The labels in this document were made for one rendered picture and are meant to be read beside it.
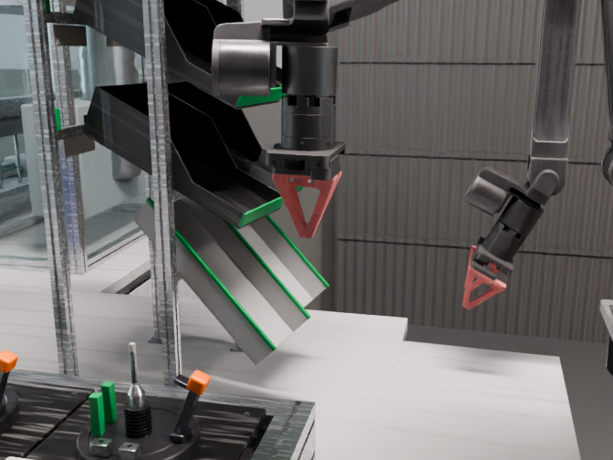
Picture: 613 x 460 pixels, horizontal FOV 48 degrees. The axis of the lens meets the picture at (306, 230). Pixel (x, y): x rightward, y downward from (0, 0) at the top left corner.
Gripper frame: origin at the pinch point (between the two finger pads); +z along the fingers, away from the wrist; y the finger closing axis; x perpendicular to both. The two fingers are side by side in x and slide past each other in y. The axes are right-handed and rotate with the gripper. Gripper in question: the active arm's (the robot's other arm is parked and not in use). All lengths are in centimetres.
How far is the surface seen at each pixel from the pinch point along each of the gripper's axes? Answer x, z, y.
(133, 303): -55, 39, -64
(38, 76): -40.4, -14.7, -13.4
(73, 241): -79, 30, -80
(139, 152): -28.2, -4.4, -17.3
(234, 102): -13.2, -12.1, -14.8
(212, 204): -16.6, 1.8, -15.3
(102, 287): -67, 39, -72
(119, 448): -17.8, 23.0, 11.5
